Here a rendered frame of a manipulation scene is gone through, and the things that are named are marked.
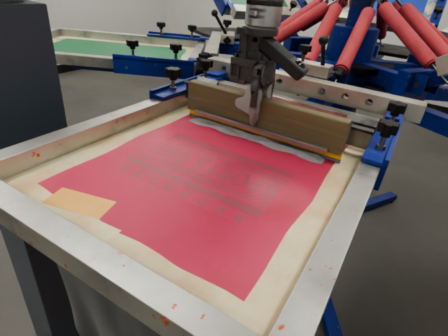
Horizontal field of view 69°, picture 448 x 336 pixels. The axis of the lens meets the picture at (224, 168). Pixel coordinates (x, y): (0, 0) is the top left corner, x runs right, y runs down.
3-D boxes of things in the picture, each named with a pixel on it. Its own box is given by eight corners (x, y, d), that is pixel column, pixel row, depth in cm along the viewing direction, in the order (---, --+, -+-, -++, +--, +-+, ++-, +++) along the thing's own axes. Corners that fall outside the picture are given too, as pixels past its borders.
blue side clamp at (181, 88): (163, 119, 89) (163, 94, 85) (149, 114, 91) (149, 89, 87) (221, 94, 111) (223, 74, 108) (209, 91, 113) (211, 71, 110)
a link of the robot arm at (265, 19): (288, 6, 68) (273, 7, 62) (285, 30, 70) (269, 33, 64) (256, 3, 71) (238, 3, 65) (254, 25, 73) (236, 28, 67)
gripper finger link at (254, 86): (254, 105, 76) (261, 67, 73) (261, 107, 75) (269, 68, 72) (245, 107, 72) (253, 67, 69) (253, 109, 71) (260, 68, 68)
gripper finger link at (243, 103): (235, 121, 79) (241, 83, 76) (257, 127, 77) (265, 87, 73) (229, 123, 77) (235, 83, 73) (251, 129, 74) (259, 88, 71)
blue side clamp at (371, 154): (378, 191, 66) (389, 161, 62) (353, 183, 68) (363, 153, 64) (395, 141, 88) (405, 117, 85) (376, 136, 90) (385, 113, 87)
